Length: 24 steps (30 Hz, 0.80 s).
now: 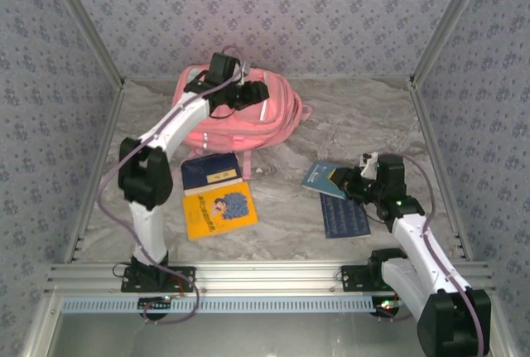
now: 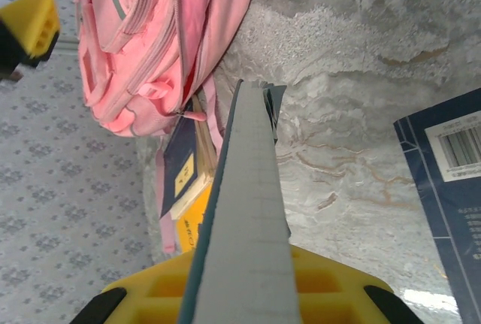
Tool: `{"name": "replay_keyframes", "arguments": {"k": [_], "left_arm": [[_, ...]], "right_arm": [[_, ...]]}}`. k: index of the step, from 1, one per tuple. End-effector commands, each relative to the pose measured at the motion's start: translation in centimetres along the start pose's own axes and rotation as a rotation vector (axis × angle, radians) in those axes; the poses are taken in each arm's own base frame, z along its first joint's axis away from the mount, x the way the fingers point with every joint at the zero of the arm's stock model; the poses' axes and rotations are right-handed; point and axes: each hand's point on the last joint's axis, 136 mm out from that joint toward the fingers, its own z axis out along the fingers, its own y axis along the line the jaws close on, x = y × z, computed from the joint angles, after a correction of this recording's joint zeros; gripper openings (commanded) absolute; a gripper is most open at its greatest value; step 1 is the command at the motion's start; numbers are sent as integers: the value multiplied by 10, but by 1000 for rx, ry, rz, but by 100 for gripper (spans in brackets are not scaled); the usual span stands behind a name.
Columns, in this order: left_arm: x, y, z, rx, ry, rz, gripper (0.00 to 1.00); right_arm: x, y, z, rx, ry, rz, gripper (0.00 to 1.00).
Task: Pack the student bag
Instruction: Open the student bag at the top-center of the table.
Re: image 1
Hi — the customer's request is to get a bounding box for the teal notebook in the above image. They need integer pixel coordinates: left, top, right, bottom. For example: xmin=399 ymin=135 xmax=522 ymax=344
xmin=301 ymin=161 xmax=349 ymax=200

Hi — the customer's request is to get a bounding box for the dark blue printed booklet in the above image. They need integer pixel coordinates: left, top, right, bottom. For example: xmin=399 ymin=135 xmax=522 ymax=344
xmin=319 ymin=191 xmax=372 ymax=239

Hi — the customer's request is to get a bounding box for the pink backpack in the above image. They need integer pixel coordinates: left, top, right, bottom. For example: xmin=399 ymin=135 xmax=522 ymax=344
xmin=171 ymin=65 xmax=312 ymax=180

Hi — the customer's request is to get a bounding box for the navy hardcover book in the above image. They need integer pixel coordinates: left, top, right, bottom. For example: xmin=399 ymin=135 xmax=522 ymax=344
xmin=181 ymin=152 xmax=244 ymax=197

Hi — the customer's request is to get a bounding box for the yellow cartoon cover book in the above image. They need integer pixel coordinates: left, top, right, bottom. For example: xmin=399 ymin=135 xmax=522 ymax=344
xmin=182 ymin=181 xmax=259 ymax=241

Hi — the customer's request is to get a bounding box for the right small circuit board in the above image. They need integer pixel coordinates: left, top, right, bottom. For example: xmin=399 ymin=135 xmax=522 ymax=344
xmin=371 ymin=297 xmax=406 ymax=317

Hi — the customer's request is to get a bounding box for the small circuit board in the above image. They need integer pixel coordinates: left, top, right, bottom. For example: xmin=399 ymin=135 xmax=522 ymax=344
xmin=371 ymin=297 xmax=406 ymax=317
xmin=137 ymin=297 xmax=174 ymax=312

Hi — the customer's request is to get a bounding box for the grey metal panel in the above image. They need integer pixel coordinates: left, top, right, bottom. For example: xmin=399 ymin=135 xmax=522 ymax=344
xmin=57 ymin=313 xmax=494 ymax=357

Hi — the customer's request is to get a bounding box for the left small circuit board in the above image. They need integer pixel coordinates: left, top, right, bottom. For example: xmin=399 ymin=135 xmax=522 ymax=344
xmin=137 ymin=297 xmax=174 ymax=312

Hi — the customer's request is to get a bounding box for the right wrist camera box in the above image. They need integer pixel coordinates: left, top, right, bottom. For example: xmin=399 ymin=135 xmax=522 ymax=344
xmin=359 ymin=152 xmax=380 ymax=178

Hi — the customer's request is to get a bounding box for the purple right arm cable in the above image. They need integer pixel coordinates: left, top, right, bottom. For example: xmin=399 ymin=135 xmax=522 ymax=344
xmin=374 ymin=154 xmax=488 ymax=357

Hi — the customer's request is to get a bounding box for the aluminium right side rail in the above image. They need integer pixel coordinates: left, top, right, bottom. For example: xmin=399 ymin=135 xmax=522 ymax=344
xmin=409 ymin=81 xmax=473 ymax=261

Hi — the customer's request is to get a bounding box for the aluminium rail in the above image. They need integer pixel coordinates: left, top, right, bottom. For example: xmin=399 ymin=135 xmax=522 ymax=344
xmin=44 ymin=260 xmax=496 ymax=297
xmin=409 ymin=81 xmax=473 ymax=261
xmin=65 ymin=81 xmax=126 ymax=263

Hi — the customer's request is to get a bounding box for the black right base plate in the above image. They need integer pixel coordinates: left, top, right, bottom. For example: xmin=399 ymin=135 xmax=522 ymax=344
xmin=340 ymin=264 xmax=398 ymax=292

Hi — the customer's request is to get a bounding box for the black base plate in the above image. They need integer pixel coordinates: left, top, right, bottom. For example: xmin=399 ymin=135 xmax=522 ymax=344
xmin=340 ymin=264 xmax=398 ymax=292
xmin=119 ymin=265 xmax=196 ymax=294

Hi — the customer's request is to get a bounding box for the aluminium front rail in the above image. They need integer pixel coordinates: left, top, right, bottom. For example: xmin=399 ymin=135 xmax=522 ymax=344
xmin=44 ymin=260 xmax=496 ymax=297

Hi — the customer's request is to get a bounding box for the aluminium left side rail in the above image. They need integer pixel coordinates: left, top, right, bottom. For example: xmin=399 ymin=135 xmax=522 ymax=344
xmin=65 ymin=81 xmax=126 ymax=263

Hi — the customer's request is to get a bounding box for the blue-grey slotted cable duct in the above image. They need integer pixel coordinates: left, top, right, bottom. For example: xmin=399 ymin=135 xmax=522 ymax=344
xmin=61 ymin=295 xmax=380 ymax=315

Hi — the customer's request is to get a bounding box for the aluminium left corner post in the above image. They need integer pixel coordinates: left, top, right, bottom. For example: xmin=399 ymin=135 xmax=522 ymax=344
xmin=41 ymin=0 xmax=125 ymax=87

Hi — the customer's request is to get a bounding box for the aluminium corner post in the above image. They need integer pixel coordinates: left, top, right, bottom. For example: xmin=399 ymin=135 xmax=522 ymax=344
xmin=41 ymin=0 xmax=125 ymax=87
xmin=409 ymin=0 xmax=494 ymax=84

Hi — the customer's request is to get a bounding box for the aluminium right corner post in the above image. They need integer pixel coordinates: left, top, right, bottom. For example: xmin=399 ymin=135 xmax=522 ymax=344
xmin=409 ymin=0 xmax=494 ymax=84

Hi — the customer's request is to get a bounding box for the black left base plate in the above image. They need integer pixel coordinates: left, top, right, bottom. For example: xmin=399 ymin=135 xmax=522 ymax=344
xmin=119 ymin=265 xmax=196 ymax=294

